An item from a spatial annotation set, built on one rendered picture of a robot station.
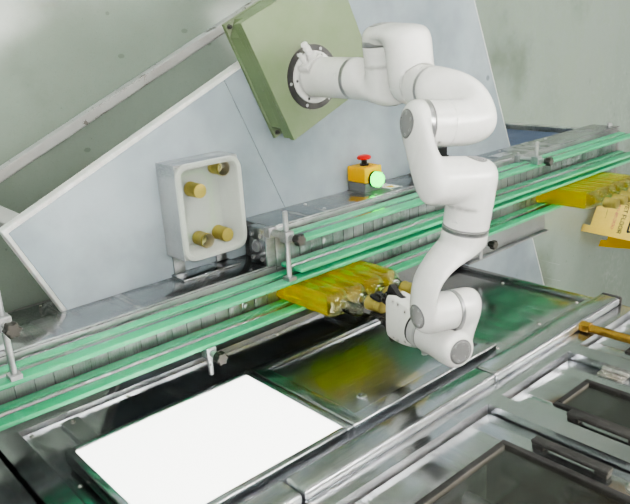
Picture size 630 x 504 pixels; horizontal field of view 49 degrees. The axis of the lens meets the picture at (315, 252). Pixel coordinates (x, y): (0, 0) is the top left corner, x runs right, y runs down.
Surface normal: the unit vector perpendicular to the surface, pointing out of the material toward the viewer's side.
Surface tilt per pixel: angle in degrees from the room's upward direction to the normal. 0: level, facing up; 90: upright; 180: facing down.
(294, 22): 4
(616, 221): 77
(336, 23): 4
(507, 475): 90
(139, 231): 0
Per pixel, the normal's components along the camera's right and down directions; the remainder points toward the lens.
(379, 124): 0.67, 0.19
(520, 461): -0.06, -0.95
